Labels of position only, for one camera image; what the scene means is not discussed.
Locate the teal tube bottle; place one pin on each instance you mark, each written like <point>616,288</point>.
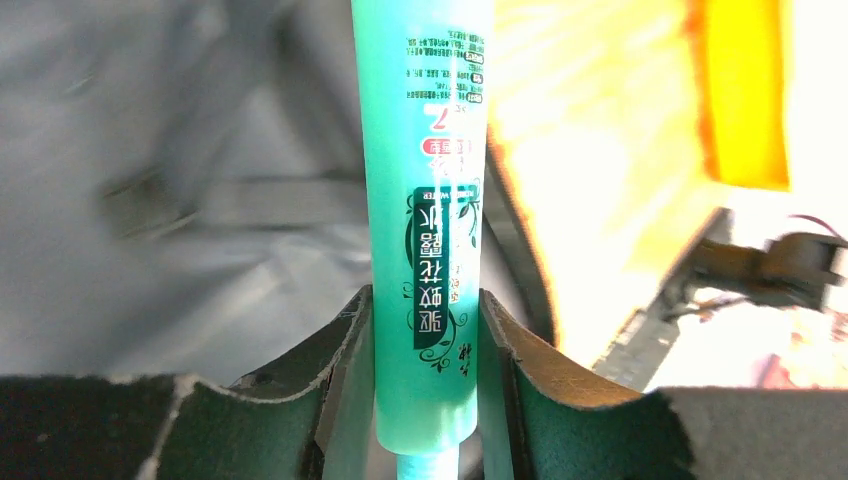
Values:
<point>423,87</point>

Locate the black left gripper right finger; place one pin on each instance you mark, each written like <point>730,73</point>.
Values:
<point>543,416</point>

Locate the yellow plastic basket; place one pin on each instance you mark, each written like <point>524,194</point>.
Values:
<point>738,49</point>

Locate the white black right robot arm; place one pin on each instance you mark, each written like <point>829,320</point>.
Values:
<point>794,270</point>

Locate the black white space suitcase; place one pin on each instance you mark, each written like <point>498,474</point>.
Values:
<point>182,184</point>

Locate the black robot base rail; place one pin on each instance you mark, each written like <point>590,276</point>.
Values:
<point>642,344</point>

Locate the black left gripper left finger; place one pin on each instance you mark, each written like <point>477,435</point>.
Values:
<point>305,415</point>

